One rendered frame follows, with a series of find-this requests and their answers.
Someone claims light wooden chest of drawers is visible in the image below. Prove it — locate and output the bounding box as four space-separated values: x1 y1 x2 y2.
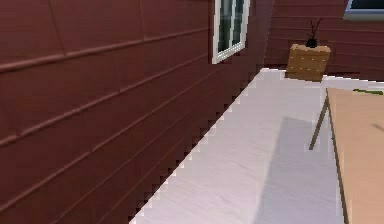
285 43 332 83

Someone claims white framed window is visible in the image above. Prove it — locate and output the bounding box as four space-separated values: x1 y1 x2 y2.
211 0 251 65

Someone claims grey framed window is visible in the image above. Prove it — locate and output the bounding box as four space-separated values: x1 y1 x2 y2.
343 0 384 22

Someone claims dark potted house plant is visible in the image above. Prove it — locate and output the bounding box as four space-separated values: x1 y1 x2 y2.
305 18 324 49

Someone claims light wooden table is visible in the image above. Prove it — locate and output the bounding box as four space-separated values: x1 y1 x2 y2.
308 87 384 224

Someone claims green flat object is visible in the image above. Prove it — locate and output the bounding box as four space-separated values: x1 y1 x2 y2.
353 88 384 96

